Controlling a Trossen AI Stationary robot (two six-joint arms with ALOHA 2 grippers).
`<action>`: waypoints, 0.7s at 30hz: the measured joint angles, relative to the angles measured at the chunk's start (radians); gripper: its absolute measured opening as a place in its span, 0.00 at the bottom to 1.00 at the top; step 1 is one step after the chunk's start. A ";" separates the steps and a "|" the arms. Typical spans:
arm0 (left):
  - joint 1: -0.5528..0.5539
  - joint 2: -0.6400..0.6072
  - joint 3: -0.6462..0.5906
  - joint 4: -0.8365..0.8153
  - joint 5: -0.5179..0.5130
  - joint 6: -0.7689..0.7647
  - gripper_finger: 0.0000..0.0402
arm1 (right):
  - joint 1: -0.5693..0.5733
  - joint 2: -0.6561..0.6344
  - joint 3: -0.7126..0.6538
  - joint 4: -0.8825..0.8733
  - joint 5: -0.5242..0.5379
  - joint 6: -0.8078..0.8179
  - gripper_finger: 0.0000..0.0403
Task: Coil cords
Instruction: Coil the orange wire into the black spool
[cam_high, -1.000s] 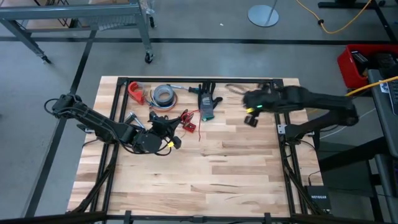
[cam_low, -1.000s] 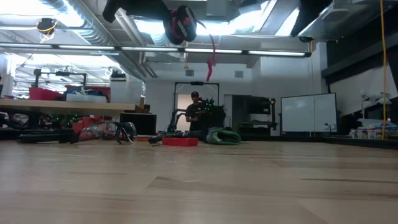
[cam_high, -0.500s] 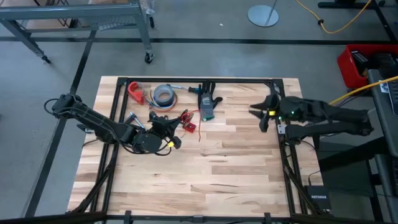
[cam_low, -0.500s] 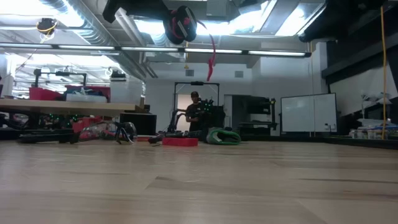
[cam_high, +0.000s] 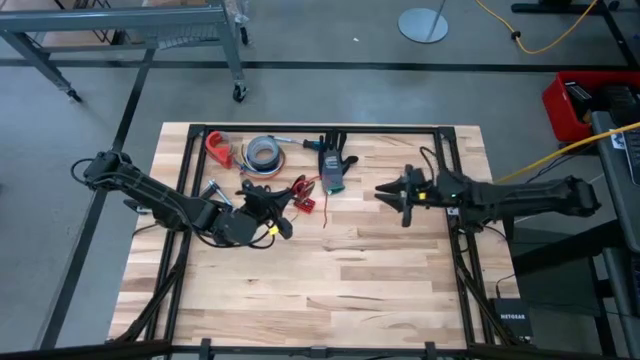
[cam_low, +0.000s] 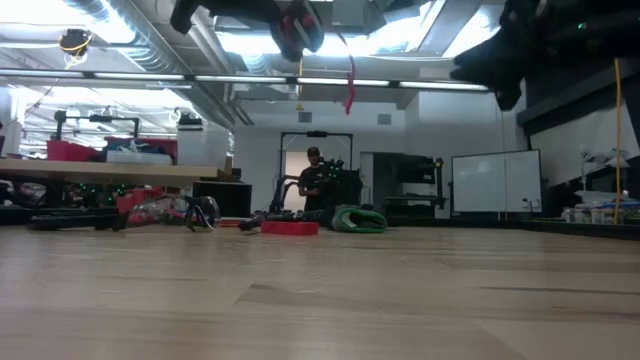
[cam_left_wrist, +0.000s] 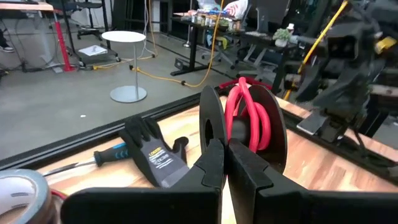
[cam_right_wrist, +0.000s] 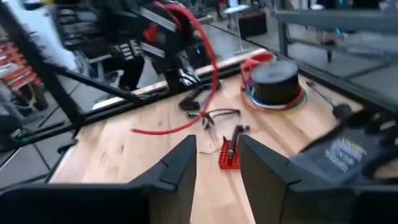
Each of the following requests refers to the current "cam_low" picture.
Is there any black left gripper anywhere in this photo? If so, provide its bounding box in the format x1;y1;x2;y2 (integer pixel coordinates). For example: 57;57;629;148
169;0;281;35

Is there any black shelf unit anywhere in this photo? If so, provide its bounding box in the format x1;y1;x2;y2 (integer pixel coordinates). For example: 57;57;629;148
372;152;447;212

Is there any white whiteboard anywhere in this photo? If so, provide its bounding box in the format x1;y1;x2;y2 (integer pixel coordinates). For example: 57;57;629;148
451;149;543;215

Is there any LED light bar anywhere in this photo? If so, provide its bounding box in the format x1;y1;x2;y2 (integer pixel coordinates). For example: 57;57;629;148
0;67;492;94

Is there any white storage container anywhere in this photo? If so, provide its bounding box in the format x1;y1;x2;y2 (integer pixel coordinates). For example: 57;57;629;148
176;128;235;169

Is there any wooden work table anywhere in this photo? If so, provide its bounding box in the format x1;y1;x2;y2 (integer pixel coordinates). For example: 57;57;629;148
0;157;234;189

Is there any black cabinet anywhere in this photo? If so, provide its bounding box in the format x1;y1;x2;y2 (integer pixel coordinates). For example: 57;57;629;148
192;179;253;219

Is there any small red storage bin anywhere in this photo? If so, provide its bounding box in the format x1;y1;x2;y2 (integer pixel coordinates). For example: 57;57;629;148
46;139;101;163

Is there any grey work glove green cuff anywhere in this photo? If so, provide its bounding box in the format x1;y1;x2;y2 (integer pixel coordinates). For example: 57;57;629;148
319;205;389;235

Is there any small black angled plug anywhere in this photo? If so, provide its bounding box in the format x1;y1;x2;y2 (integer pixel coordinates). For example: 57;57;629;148
237;213;267;232

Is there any red bit holder block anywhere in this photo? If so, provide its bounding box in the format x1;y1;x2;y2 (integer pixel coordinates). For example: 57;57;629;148
259;221;320;237

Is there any yellow hanging power cable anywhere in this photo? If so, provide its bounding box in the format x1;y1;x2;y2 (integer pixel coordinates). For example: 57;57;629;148
613;58;624;224

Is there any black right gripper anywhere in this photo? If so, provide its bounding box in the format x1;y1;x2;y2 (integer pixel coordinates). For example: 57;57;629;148
452;0;556;112

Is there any background robot workstation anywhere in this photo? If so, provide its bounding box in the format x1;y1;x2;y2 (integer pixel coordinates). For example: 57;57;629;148
269;130;364;217

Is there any thin red cord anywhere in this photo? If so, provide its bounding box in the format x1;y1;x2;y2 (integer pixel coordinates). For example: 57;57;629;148
280;12;357;117

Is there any ceiling camera with yellow cable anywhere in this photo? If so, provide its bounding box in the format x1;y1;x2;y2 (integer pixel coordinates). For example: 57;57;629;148
57;28;94;69

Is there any person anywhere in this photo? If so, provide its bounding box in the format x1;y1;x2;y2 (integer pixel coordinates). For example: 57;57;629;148
298;146;331;212

